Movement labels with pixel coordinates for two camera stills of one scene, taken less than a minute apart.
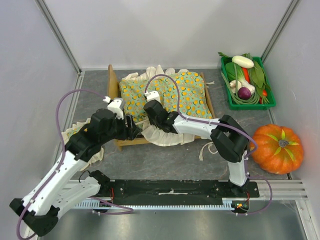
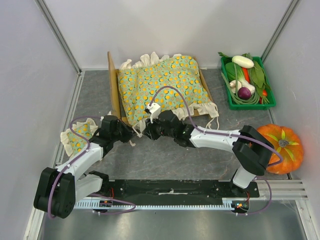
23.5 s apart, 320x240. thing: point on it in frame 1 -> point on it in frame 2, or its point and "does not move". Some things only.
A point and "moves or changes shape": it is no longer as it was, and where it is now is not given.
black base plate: x=139 y=192 does not move
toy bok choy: x=230 y=72 does not move
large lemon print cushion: x=181 y=91 moves or changes shape
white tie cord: x=200 y=155 moves or changes shape
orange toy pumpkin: x=280 y=150 does not move
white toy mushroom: x=233 y=84 does not move
